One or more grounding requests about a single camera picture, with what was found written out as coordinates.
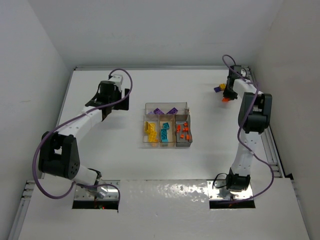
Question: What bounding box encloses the clear small container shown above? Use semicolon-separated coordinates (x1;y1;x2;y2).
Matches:
142;114;160;147

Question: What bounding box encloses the teal lego brick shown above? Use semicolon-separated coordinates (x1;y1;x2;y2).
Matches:
160;129;169;147

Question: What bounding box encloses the metal base plate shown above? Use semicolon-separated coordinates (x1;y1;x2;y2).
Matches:
207;179;253;201
74;180;121;201

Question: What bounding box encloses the teal lego block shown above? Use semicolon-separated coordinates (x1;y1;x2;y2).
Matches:
162;122;171;130

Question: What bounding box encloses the yellow black striped lego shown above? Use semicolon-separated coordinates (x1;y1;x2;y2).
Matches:
144;121;156;134

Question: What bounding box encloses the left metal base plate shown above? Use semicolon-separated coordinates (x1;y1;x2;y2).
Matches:
74;180;121;201

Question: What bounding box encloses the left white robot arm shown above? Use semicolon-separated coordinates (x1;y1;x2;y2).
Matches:
38;75;129;186

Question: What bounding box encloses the amber small container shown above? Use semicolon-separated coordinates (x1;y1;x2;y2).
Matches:
159;114;176;148

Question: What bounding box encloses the aluminium rail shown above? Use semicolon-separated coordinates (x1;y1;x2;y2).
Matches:
243;66;286;179
7;180;35;240

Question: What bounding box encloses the grey small container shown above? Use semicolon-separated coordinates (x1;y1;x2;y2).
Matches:
175;114;193;148

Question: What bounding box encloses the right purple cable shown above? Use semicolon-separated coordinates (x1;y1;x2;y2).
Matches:
221;54;275;202

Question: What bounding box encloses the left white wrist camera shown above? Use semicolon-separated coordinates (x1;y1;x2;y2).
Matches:
109;74;124;92

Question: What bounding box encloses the clear long container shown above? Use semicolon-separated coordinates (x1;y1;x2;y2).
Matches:
144;102;189;115

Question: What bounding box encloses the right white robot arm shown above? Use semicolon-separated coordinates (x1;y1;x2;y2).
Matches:
223;65;273;192

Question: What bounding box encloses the yellow lego brick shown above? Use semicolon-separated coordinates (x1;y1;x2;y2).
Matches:
219;84;226;90

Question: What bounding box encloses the left aluminium rail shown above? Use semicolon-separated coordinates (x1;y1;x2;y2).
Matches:
7;180;35;240

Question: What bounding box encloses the orange-yellow lego brick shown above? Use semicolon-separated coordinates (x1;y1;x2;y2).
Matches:
148;131;159;143

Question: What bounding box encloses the dark purple lego brick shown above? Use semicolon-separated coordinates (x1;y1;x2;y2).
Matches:
153;108;165;115

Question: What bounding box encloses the right aluminium rail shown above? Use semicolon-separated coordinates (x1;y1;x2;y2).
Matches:
243;66;286;179

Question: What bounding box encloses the orange funnel lego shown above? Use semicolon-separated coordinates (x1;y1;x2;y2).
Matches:
222;97;230;102

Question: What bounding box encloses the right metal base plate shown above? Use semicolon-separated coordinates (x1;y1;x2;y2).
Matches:
207;179;253;201

